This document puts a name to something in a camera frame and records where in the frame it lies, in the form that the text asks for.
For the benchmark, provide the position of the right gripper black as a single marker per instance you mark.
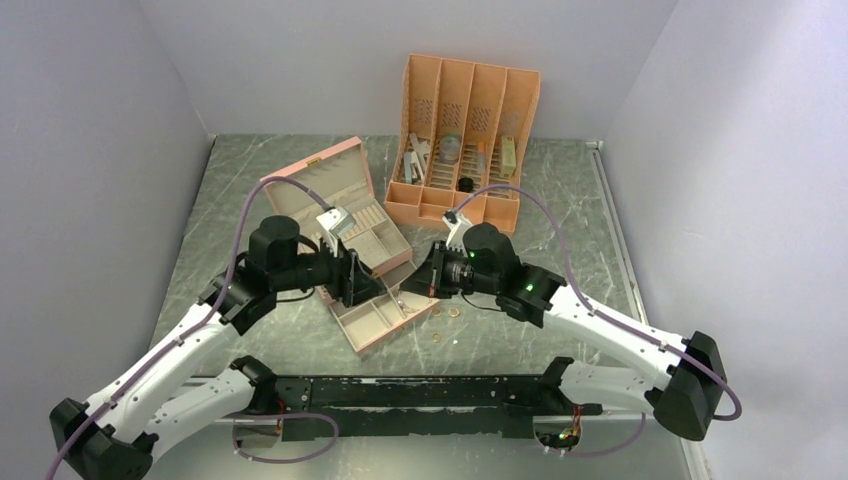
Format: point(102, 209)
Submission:
point(428, 279)

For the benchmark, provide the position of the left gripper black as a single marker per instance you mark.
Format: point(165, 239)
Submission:
point(350, 281)

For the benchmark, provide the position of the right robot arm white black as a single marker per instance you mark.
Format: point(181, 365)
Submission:
point(677, 380)

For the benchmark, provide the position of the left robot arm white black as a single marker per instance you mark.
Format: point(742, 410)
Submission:
point(121, 431)

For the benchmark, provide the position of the pink jewelry box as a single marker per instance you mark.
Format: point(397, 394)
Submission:
point(340, 175)

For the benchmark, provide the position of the black round cap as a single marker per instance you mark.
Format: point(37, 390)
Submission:
point(465, 185)

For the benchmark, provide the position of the grey stapler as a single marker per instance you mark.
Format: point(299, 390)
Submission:
point(414, 160)

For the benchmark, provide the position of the orange capped tube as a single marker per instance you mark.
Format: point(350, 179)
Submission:
point(480, 158)

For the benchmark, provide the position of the clear tape roll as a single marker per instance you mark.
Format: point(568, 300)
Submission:
point(450, 147)

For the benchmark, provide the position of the green rectangular box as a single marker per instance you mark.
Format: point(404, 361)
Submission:
point(508, 157)

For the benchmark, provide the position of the orange desk file organizer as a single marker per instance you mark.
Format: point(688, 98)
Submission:
point(479, 102)

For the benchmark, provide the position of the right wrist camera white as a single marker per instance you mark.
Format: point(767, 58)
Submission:
point(458, 224)

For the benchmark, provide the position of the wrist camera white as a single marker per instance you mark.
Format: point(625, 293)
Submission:
point(334, 223)
point(458, 224)

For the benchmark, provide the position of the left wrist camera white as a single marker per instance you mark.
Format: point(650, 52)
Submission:
point(334, 223)

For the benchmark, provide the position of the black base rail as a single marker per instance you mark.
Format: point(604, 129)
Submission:
point(513, 406)

